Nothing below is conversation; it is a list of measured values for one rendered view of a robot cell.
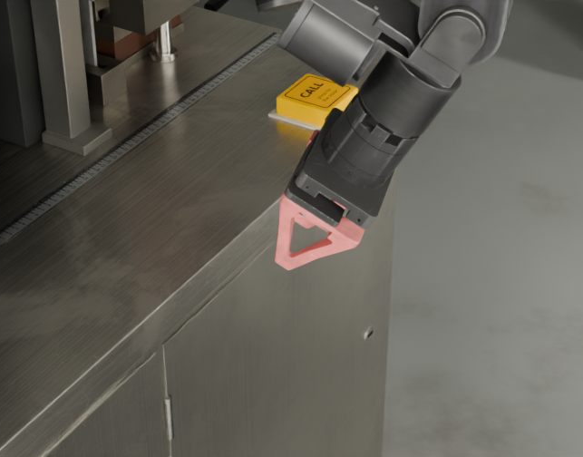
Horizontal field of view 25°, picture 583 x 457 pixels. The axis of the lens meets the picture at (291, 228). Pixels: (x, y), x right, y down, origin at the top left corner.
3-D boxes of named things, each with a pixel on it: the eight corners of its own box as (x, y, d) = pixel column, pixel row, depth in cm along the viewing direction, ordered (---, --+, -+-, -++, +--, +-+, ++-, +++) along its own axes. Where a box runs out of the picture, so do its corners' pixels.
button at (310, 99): (328, 131, 148) (328, 112, 147) (275, 115, 151) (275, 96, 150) (358, 105, 153) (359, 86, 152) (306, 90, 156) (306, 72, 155)
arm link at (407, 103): (462, 92, 91) (475, 54, 96) (380, 37, 91) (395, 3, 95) (410, 159, 95) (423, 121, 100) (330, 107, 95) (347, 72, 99)
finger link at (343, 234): (237, 258, 102) (296, 177, 96) (262, 209, 107) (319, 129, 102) (311, 305, 102) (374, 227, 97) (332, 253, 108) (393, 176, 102)
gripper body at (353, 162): (289, 189, 97) (339, 118, 92) (322, 121, 105) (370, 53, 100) (363, 236, 97) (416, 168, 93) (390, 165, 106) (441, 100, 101)
